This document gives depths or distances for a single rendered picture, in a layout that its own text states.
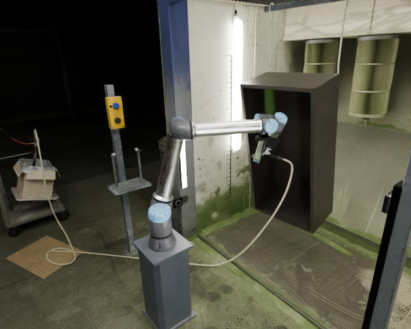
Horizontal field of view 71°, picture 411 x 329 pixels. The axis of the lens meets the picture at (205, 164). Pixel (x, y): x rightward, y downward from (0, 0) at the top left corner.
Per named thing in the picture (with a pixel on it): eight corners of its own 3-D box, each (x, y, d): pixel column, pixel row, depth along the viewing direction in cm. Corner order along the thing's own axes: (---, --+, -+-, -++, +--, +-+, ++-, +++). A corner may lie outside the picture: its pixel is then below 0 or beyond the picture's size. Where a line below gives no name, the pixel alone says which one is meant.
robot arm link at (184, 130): (169, 124, 168) (280, 117, 176) (168, 120, 180) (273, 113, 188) (170, 143, 172) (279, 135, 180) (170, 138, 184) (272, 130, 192)
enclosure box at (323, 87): (274, 190, 295) (266, 71, 238) (332, 211, 254) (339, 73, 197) (254, 208, 276) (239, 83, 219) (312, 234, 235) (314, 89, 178)
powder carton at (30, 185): (8, 185, 347) (12, 153, 341) (48, 186, 376) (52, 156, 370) (15, 201, 308) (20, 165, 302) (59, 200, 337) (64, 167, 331)
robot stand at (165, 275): (161, 339, 200) (153, 264, 178) (141, 311, 223) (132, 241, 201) (196, 316, 218) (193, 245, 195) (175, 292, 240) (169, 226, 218)
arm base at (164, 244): (156, 256, 185) (155, 243, 182) (143, 242, 199) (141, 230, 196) (181, 244, 196) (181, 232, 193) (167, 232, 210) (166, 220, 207)
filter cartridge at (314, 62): (331, 114, 341) (341, 37, 310) (331, 121, 310) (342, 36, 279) (299, 113, 354) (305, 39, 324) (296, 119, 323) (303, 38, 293)
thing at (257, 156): (282, 167, 209) (252, 156, 211) (279, 172, 212) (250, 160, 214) (289, 128, 242) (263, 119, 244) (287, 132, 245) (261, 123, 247)
